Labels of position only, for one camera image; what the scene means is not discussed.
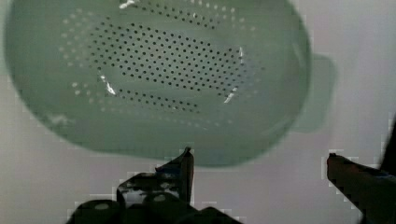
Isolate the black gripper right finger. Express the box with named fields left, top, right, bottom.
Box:
left=326, top=125, right=396, bottom=224

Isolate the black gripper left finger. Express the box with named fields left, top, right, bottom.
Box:
left=66, top=147, right=242, bottom=224

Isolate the green plastic strainer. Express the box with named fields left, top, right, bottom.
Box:
left=3, top=0, right=319, bottom=167

